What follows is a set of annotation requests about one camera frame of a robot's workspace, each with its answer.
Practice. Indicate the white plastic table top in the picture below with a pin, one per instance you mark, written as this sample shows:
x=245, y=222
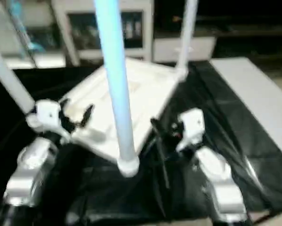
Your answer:
x=145, y=94

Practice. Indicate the white plastic table leg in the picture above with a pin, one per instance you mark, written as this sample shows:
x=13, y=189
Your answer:
x=11, y=80
x=187, y=37
x=115, y=70

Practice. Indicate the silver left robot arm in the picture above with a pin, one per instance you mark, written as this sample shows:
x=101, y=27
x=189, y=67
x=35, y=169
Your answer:
x=30, y=172

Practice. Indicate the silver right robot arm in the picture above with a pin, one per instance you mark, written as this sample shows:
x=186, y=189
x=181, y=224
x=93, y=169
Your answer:
x=221, y=183

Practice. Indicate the black work mat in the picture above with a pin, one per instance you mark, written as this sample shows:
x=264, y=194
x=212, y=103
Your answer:
x=226, y=141

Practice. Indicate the white drawer unit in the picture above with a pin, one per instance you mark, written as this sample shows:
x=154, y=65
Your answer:
x=183, y=48

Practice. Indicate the white glass door cabinet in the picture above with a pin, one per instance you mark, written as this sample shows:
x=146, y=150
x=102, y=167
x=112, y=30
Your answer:
x=103, y=30

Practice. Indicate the white drawer cabinet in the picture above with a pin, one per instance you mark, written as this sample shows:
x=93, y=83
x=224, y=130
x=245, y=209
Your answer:
x=244, y=23

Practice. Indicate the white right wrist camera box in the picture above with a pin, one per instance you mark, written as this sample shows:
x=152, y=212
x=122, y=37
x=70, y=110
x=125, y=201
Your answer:
x=192, y=126

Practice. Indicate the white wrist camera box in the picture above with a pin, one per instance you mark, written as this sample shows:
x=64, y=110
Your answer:
x=192, y=126
x=49, y=117

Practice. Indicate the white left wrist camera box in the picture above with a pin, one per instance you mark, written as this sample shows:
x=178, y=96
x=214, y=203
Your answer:
x=49, y=117

